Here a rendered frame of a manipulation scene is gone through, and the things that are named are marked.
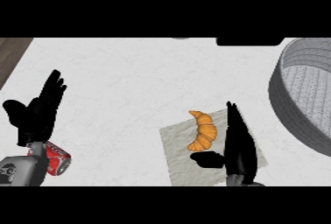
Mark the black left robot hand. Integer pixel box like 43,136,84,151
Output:
1,69,68,148

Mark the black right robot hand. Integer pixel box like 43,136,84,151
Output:
189,101,258,186

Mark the orange croissant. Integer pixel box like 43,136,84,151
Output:
186,109,218,152

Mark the pale grey placemat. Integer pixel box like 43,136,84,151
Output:
159,108,270,187

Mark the grey wicker basket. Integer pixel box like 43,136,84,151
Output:
267,38,331,158

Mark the red soda can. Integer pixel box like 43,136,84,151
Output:
25,140,72,177

